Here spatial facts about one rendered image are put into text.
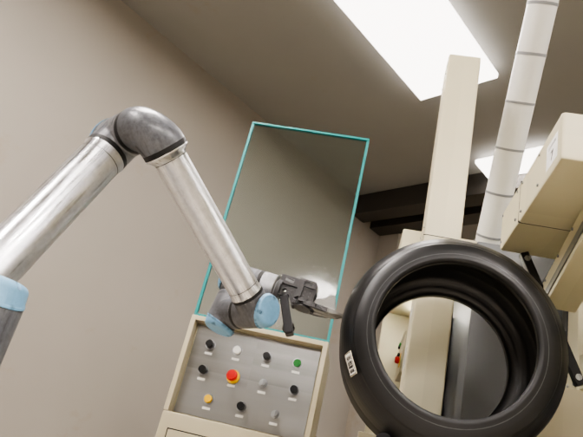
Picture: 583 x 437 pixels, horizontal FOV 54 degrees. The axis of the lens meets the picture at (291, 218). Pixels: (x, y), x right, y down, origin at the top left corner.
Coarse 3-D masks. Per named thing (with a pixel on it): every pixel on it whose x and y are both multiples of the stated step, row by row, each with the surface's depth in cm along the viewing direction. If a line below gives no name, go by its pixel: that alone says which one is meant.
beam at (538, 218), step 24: (576, 120) 150; (576, 144) 147; (552, 168) 152; (576, 168) 148; (528, 192) 173; (552, 192) 161; (576, 192) 158; (504, 216) 202; (528, 216) 175; (552, 216) 172; (576, 216) 169; (504, 240) 195; (528, 240) 189; (552, 240) 185
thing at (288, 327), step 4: (280, 296) 168; (284, 296) 168; (280, 300) 167; (284, 300) 167; (288, 300) 168; (280, 304) 167; (284, 304) 167; (288, 304) 167; (284, 308) 166; (288, 308) 166; (284, 312) 166; (288, 312) 166; (284, 316) 165; (288, 316) 165; (284, 320) 165; (288, 320) 165; (284, 324) 164; (288, 324) 164; (292, 324) 165; (284, 328) 164; (288, 328) 164; (292, 328) 165; (284, 332) 165; (288, 332) 163; (292, 332) 164
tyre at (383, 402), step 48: (432, 240) 165; (384, 288) 156; (432, 288) 184; (480, 288) 181; (528, 288) 153; (528, 336) 173; (384, 384) 145; (528, 384) 144; (384, 432) 146; (432, 432) 140; (480, 432) 139; (528, 432) 140
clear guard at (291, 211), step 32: (256, 128) 268; (288, 128) 266; (256, 160) 260; (288, 160) 259; (320, 160) 258; (352, 160) 257; (256, 192) 253; (288, 192) 252; (320, 192) 251; (352, 192) 250; (256, 224) 246; (288, 224) 245; (320, 224) 244; (352, 224) 243; (256, 256) 240; (288, 256) 239; (320, 256) 238; (320, 288) 232; (320, 320) 226
